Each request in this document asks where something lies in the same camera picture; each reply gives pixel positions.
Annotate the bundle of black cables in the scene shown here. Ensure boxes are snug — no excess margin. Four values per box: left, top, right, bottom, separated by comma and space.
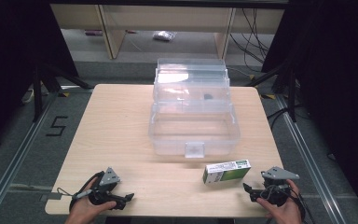
229, 7, 270, 65

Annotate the black floor cable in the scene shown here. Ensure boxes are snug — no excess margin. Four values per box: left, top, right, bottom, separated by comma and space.
266, 105, 304, 131

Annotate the white cable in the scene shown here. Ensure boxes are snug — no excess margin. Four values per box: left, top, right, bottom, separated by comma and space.
21, 88, 35, 105

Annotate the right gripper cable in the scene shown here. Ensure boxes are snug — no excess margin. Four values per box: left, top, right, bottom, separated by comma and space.
288, 185, 315, 224

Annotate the black metal stand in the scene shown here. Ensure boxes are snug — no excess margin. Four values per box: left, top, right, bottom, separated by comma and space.
32, 63, 91, 123
246, 58, 298, 123

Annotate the clear plastic storage box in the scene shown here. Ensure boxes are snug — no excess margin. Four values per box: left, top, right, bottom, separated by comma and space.
147, 57, 241, 159

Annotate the person's left hand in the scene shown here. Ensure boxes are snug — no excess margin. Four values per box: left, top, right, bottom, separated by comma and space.
64, 176, 117, 224

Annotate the crumpled clear plastic bag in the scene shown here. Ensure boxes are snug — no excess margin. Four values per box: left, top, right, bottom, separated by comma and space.
152, 30, 178, 42

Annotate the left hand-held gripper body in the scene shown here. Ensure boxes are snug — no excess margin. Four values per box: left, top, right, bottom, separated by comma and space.
88, 167, 122, 207

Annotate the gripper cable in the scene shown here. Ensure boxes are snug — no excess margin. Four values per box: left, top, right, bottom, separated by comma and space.
288, 185, 315, 224
56, 171, 104, 213

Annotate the dark curtain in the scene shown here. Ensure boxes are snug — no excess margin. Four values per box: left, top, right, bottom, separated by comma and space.
0, 0, 79, 157
261, 0, 358, 223

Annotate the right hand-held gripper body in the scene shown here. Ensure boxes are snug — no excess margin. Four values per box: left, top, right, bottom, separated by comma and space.
258, 166, 301, 208

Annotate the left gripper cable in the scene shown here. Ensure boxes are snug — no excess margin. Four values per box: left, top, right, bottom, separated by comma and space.
56, 171, 104, 213

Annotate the metal floor rail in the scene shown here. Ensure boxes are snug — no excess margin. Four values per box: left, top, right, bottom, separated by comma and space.
0, 92, 60, 224
275, 93, 347, 224

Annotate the person's right hand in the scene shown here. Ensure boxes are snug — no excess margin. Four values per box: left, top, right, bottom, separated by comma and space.
255, 178, 304, 224

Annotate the wooden shelf unit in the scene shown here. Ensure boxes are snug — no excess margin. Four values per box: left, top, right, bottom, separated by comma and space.
49, 3, 285, 61

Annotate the green and white carton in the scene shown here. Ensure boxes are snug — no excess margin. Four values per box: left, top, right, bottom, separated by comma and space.
201, 159, 252, 185

